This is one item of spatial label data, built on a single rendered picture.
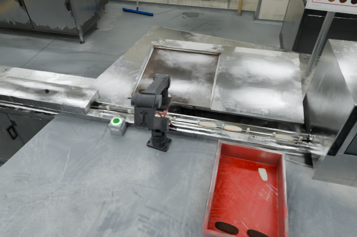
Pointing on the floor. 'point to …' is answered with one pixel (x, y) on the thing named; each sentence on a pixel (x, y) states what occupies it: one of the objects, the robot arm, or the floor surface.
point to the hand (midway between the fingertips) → (164, 113)
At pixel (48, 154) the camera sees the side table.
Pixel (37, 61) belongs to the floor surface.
